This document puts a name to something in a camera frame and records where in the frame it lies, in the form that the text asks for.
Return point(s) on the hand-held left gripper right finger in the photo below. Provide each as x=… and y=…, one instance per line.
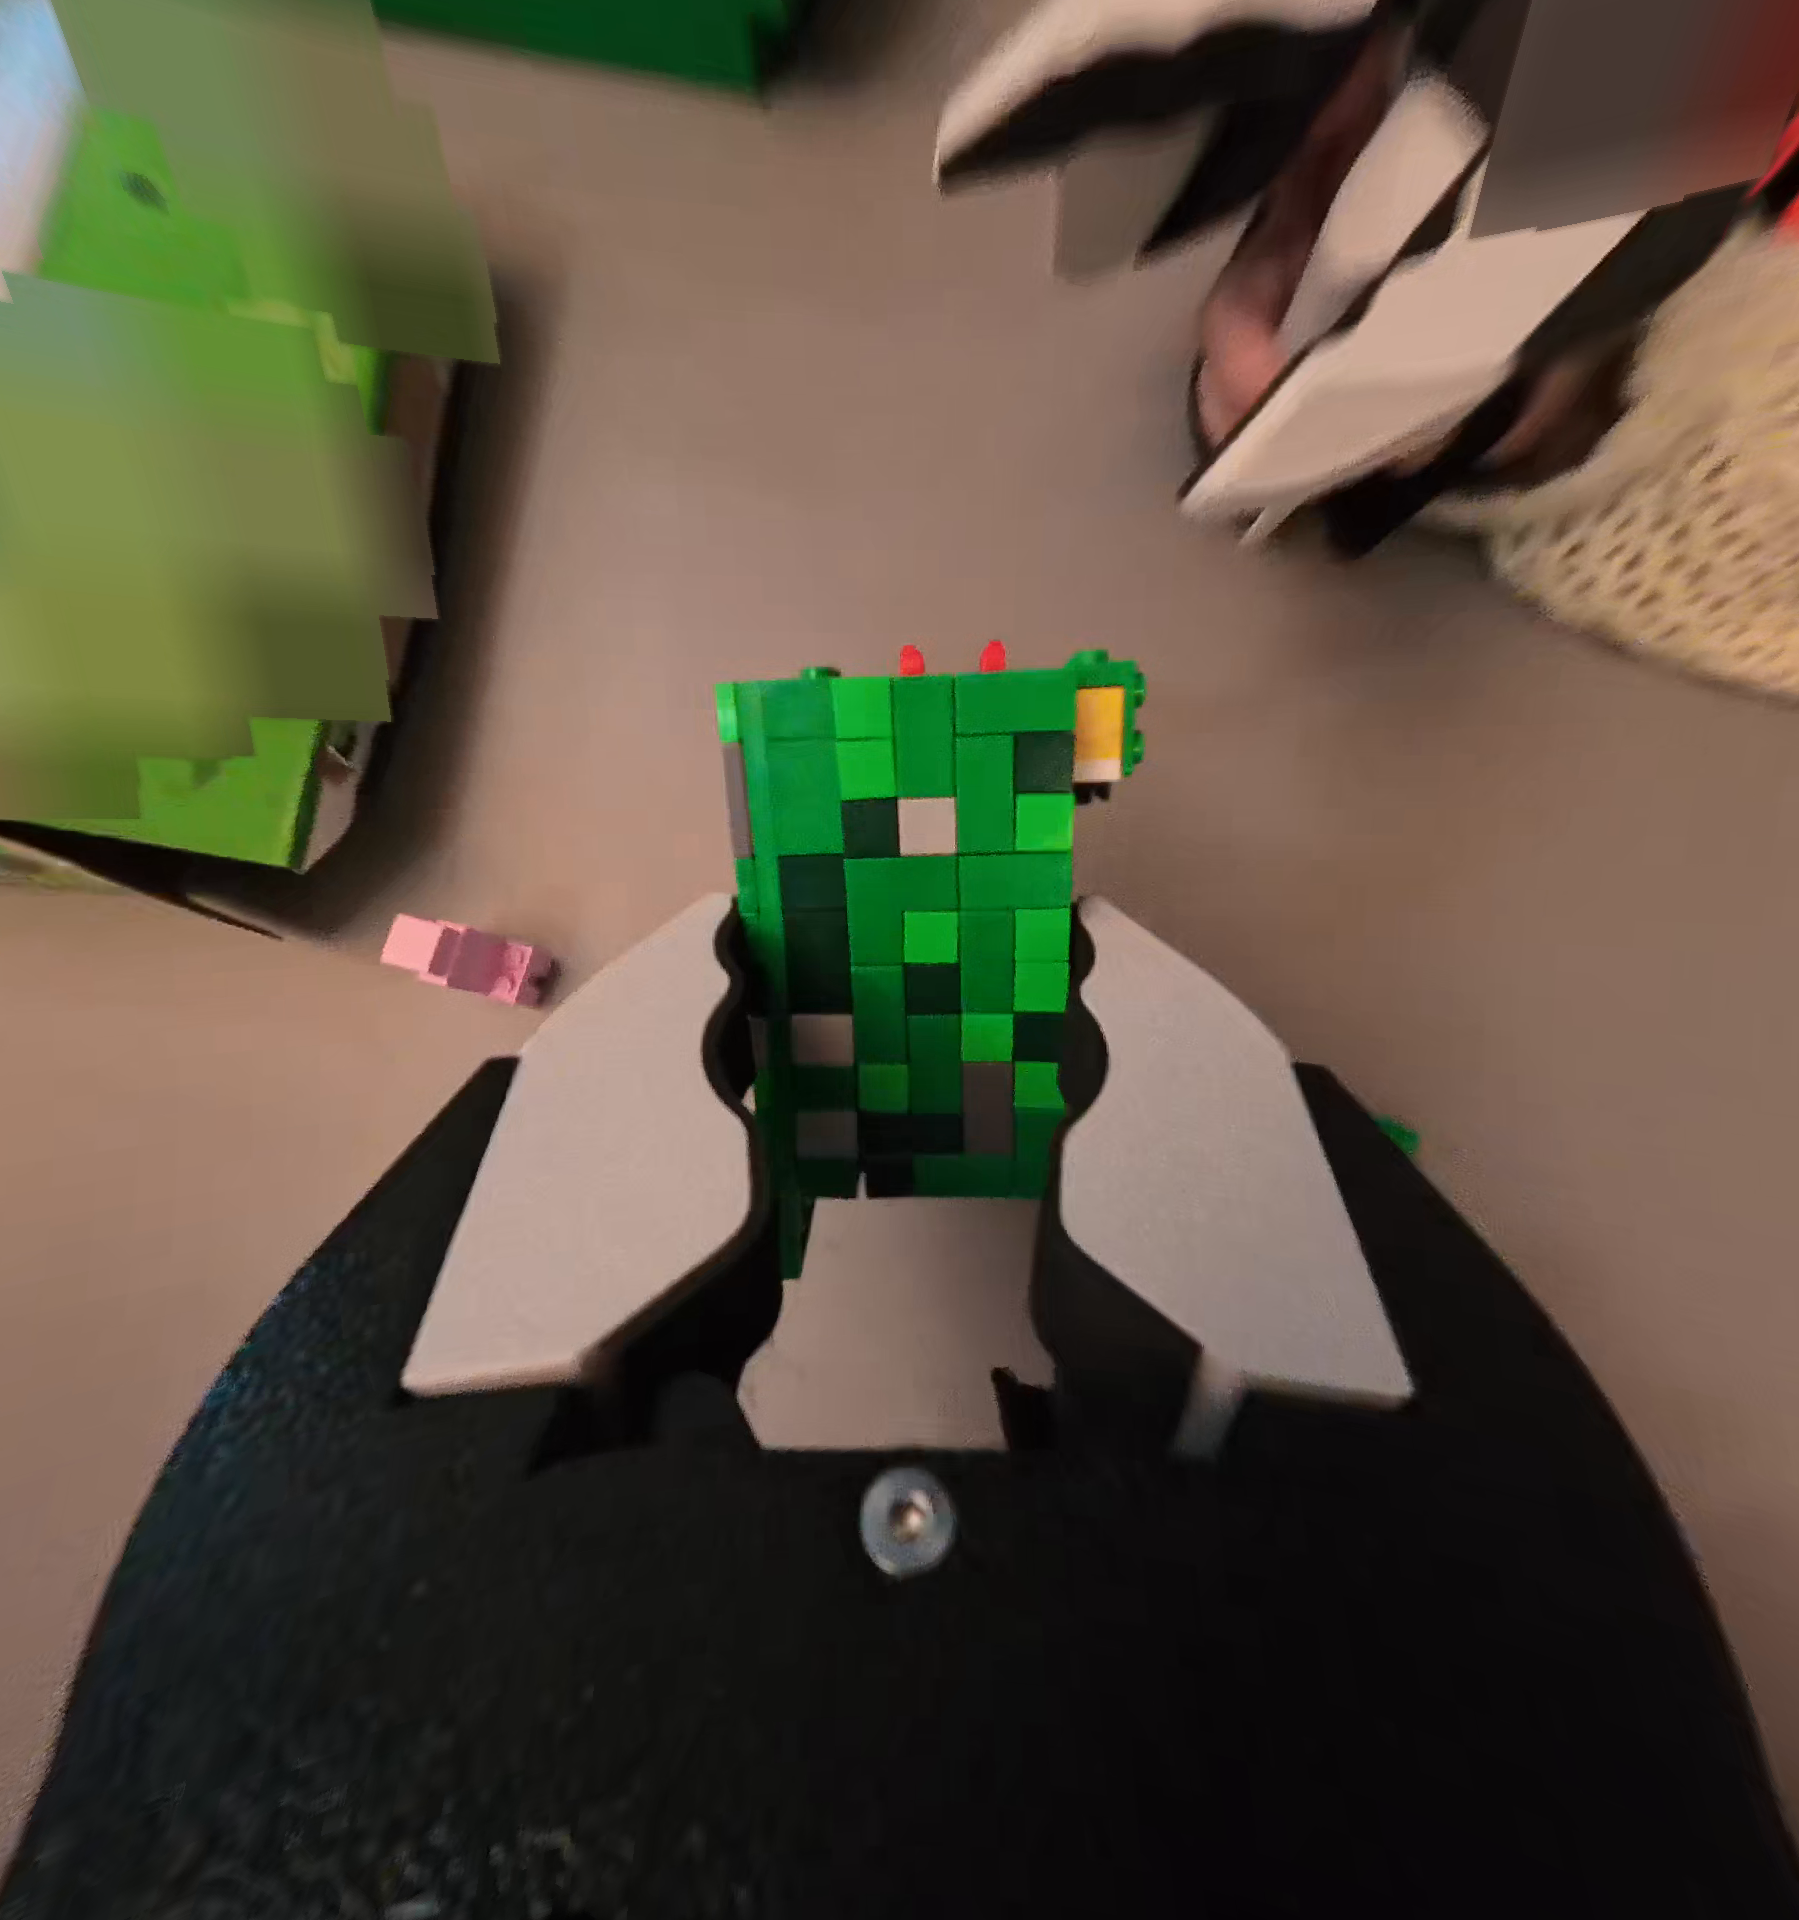
x=1213, y=1188

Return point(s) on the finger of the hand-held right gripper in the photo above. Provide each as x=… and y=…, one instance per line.
x=1077, y=90
x=1379, y=392

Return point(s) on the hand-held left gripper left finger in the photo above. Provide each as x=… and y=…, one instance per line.
x=597, y=1188

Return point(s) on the small green lego cube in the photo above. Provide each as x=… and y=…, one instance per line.
x=915, y=932

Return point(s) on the pink lego pig figure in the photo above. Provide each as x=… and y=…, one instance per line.
x=465, y=960

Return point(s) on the green cardboard lego box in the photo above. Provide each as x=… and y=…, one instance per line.
x=240, y=797

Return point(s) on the person's right hand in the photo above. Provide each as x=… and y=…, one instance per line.
x=1257, y=301

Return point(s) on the green ribbed plastic box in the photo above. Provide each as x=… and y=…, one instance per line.
x=618, y=39

